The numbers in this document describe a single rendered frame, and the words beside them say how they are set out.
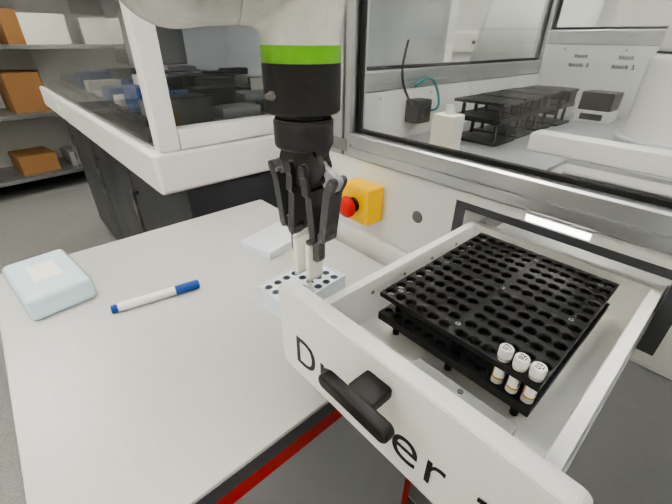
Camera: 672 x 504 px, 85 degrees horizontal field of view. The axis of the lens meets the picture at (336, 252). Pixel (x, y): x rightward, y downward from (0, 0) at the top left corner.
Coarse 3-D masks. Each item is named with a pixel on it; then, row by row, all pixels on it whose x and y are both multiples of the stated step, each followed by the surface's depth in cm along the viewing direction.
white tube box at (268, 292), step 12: (324, 264) 65; (276, 276) 62; (288, 276) 63; (300, 276) 63; (324, 276) 62; (336, 276) 63; (264, 288) 59; (276, 288) 59; (324, 288) 59; (336, 288) 62; (264, 300) 59; (276, 300) 57; (276, 312) 58
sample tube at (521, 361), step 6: (516, 354) 32; (522, 354) 32; (516, 360) 31; (522, 360) 31; (528, 360) 31; (516, 366) 31; (522, 366) 31; (522, 372) 31; (510, 378) 32; (510, 384) 33; (516, 384) 32; (510, 390) 33; (516, 390) 33
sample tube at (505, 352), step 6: (504, 348) 32; (510, 348) 32; (498, 354) 33; (504, 354) 32; (510, 354) 32; (504, 360) 32; (510, 360) 32; (492, 372) 34; (498, 372) 33; (504, 372) 33; (492, 378) 34; (498, 378) 34
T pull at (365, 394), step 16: (320, 384) 30; (336, 384) 29; (352, 384) 29; (368, 384) 29; (384, 384) 29; (336, 400) 29; (352, 400) 27; (368, 400) 28; (384, 400) 28; (352, 416) 28; (368, 416) 26; (384, 432) 25
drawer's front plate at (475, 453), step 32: (288, 288) 37; (288, 320) 39; (320, 320) 34; (288, 352) 42; (320, 352) 36; (352, 352) 31; (384, 352) 29; (416, 384) 27; (384, 416) 31; (416, 416) 28; (448, 416) 25; (480, 416) 25; (384, 448) 33; (416, 448) 29; (448, 448) 26; (480, 448) 24; (512, 448) 23; (416, 480) 31; (448, 480) 27; (480, 480) 25; (512, 480) 22; (544, 480) 21
